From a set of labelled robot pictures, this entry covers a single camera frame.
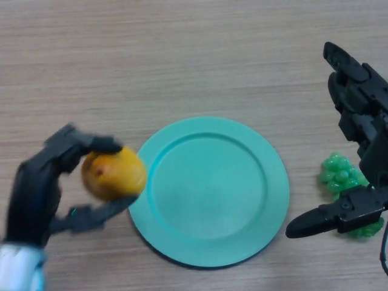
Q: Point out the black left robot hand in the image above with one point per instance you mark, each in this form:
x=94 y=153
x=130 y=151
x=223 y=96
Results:
x=33 y=194

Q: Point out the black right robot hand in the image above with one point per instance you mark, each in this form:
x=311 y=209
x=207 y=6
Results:
x=363 y=103

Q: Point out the yellow pear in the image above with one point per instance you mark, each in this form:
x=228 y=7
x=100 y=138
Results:
x=115 y=175

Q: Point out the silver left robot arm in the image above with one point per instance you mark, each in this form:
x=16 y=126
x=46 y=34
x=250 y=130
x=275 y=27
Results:
x=18 y=266

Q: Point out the green round plate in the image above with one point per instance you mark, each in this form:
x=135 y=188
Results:
x=215 y=194

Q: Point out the green grape bunch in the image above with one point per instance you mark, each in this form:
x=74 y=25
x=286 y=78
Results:
x=336 y=175

